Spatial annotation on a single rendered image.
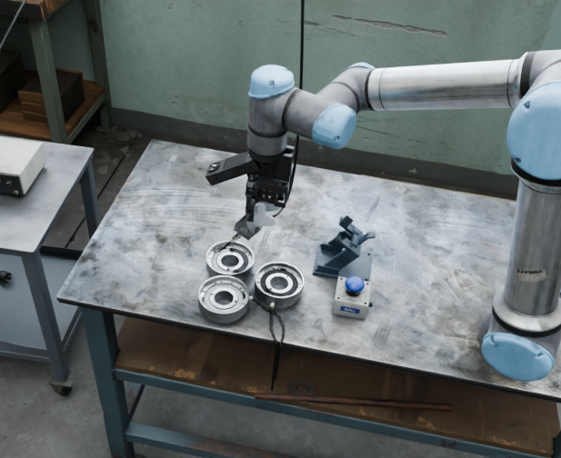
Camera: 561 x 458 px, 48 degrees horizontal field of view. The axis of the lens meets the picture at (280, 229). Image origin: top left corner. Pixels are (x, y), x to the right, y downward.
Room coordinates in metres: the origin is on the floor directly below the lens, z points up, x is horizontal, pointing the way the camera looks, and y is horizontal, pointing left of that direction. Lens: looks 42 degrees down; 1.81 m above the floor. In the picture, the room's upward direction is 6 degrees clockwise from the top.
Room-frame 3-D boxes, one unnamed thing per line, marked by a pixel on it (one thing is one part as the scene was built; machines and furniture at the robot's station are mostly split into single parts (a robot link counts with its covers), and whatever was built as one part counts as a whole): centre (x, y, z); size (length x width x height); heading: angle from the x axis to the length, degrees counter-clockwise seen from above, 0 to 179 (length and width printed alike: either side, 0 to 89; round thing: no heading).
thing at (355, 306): (0.90, -0.17, 0.82); 0.08 x 0.07 x 0.05; 84
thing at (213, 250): (0.97, 0.10, 0.82); 0.10 x 0.10 x 0.04
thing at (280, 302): (0.92, -0.01, 0.82); 0.10 x 0.10 x 0.04
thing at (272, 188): (0.98, 0.03, 1.07); 0.09 x 0.08 x 0.12; 84
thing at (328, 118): (0.95, -0.06, 1.23); 0.11 x 0.11 x 0.08; 63
